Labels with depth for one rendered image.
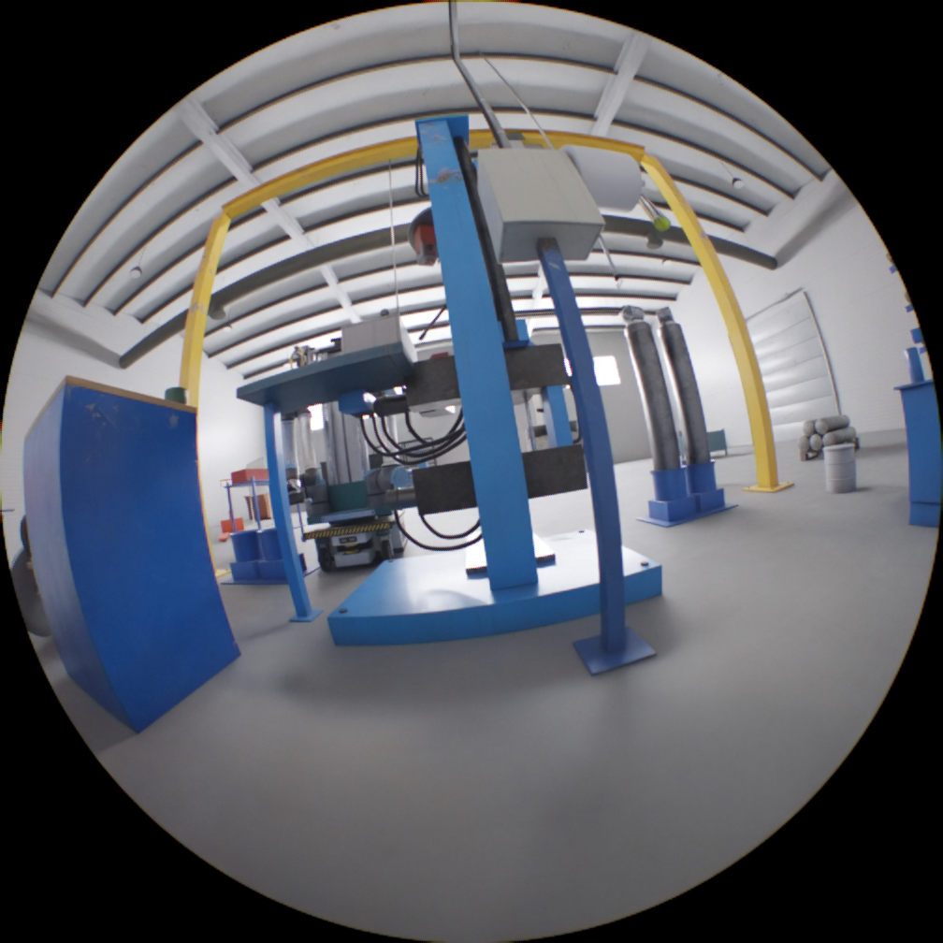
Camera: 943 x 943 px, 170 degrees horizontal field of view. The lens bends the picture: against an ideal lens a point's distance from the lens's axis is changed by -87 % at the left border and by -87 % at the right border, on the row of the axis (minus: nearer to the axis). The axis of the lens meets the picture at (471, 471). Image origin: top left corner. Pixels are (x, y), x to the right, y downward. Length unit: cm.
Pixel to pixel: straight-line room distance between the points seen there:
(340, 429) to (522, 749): 241
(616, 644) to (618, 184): 143
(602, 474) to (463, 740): 67
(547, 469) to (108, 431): 158
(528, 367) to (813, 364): 1109
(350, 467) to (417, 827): 237
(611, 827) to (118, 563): 120
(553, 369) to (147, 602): 173
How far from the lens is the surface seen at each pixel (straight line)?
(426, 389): 139
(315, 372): 128
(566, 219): 97
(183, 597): 120
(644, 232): 864
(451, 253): 144
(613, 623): 89
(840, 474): 285
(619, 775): 66
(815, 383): 1193
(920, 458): 195
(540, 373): 143
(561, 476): 138
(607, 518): 79
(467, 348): 119
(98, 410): 109
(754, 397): 330
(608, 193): 127
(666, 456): 238
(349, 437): 260
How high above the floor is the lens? 54
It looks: 1 degrees up
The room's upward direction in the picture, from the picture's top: 9 degrees counter-clockwise
